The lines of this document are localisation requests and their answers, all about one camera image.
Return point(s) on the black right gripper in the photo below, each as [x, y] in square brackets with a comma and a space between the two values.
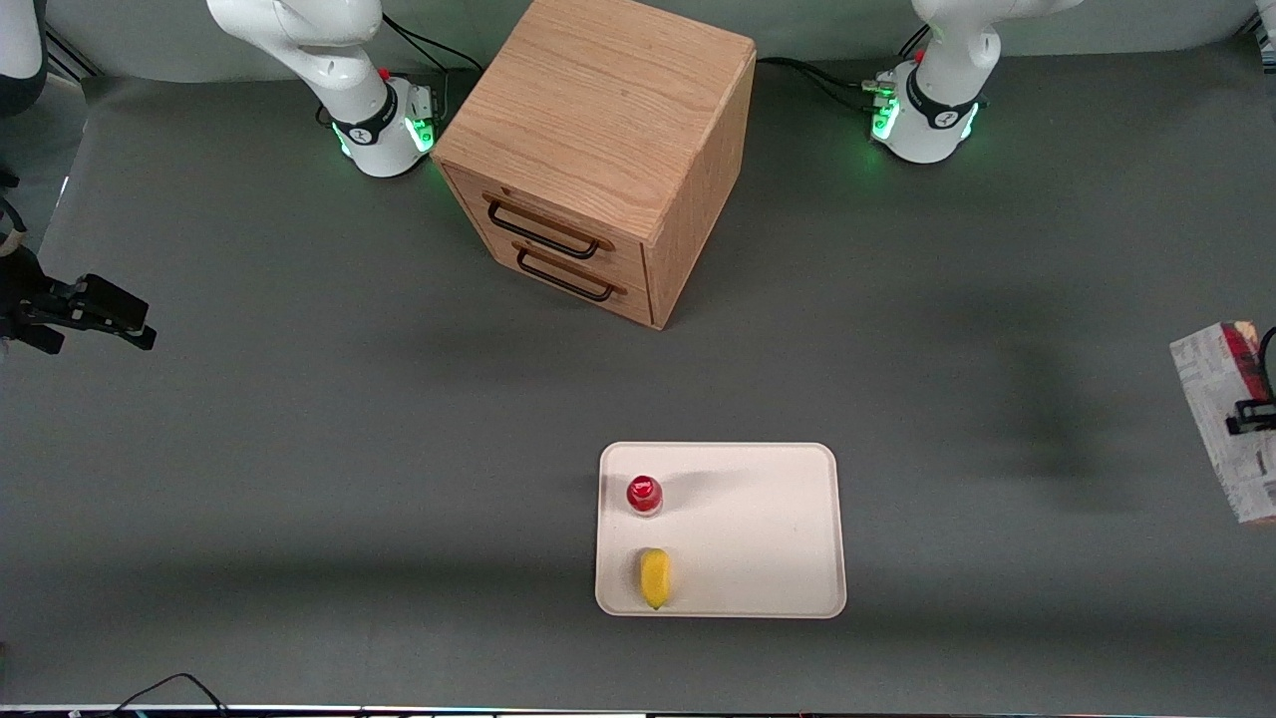
[28, 296]

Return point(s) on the red and white cookie box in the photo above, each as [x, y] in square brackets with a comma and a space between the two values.
[1216, 419]

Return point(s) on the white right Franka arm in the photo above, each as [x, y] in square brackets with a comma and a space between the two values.
[299, 40]

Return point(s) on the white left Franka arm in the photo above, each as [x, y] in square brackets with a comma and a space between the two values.
[957, 40]

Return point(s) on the cream rectangular tray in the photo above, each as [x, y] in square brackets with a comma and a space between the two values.
[758, 529]

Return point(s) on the wooden two-drawer cabinet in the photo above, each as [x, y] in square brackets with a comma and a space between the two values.
[598, 100]

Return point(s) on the small bottle with red cap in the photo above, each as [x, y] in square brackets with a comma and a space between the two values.
[644, 494]

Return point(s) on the yellow lemon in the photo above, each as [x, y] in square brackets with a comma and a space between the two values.
[655, 578]

